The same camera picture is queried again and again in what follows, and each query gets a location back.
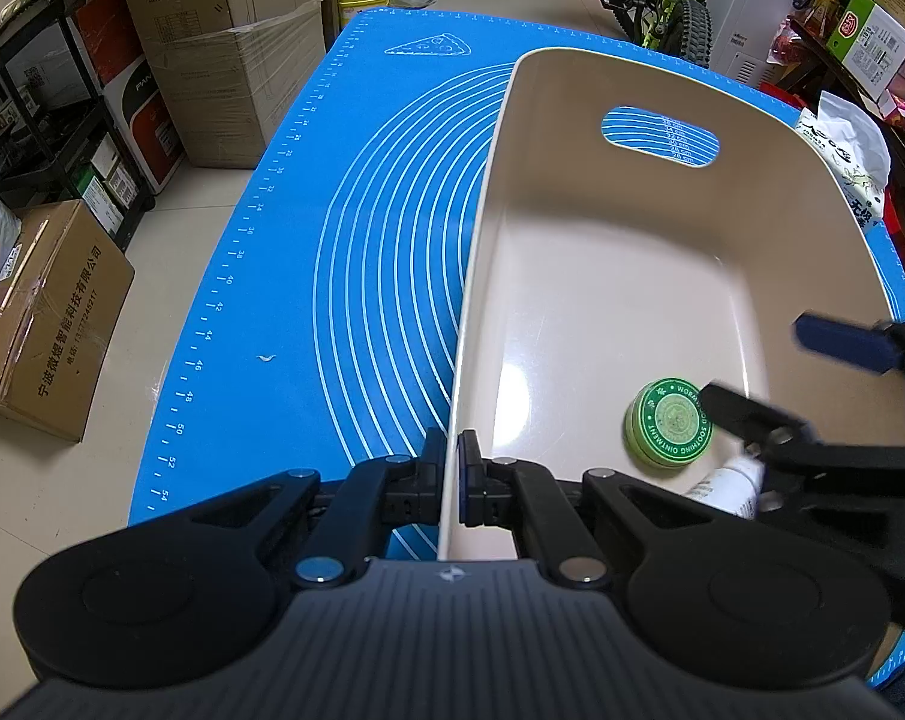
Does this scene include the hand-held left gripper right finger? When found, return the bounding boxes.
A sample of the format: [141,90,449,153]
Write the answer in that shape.
[456,429,712,590]

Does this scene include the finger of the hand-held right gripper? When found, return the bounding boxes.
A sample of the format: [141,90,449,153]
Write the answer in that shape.
[699,382,905,520]
[793,304,905,385]

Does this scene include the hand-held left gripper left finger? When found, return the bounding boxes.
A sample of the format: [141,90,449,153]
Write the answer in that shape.
[190,427,449,590]

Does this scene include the white tube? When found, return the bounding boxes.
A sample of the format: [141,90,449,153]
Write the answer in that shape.
[681,454,768,522]

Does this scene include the green round ointment tin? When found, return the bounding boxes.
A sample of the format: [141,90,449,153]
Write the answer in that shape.
[623,377,715,470]

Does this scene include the beige plastic bin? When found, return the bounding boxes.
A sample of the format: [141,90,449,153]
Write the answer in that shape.
[437,47,905,563]

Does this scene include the white tissue pack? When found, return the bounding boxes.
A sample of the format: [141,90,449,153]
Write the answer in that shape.
[795,90,893,235]

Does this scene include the blue silicone baking mat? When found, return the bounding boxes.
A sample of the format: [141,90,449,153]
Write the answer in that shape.
[126,7,905,691]

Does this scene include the green white carton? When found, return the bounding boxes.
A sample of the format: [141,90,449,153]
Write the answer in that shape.
[829,0,905,104]

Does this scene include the white chest freezer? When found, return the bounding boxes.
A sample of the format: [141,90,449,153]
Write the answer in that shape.
[711,0,824,89]

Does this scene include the green black bicycle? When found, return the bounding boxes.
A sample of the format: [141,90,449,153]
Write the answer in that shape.
[600,0,715,66]

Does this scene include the flat cardboard box black print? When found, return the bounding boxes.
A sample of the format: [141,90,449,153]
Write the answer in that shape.
[0,200,136,443]

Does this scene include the plastic-wrapped cardboard box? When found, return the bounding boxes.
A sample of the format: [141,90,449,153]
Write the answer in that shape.
[143,0,327,170]

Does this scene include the black metal shelf rack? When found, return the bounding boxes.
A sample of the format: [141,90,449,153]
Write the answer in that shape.
[0,0,158,256]

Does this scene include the red appliance box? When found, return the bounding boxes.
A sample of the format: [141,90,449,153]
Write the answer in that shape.
[73,0,148,87]

